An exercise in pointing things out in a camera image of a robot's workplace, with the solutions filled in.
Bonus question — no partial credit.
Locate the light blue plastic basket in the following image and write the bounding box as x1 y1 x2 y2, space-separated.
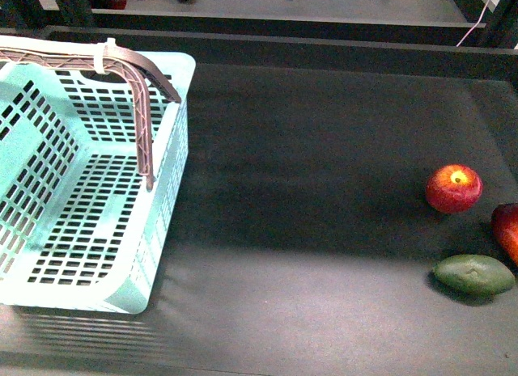
1 52 196 314

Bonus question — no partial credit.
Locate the white cable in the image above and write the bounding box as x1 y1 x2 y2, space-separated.
456 0 509 48

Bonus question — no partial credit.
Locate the grey basket handle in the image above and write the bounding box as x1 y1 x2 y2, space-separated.
1 37 181 191

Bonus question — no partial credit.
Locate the red yellow apple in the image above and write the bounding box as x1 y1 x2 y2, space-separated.
425 164 483 214

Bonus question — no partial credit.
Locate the red yellow mango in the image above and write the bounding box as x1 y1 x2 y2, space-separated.
490 203 517 264

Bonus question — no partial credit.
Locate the white cable tie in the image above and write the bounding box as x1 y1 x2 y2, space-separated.
93 37 117 75

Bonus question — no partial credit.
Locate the green avocado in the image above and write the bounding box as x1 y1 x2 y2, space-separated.
432 254 516 296

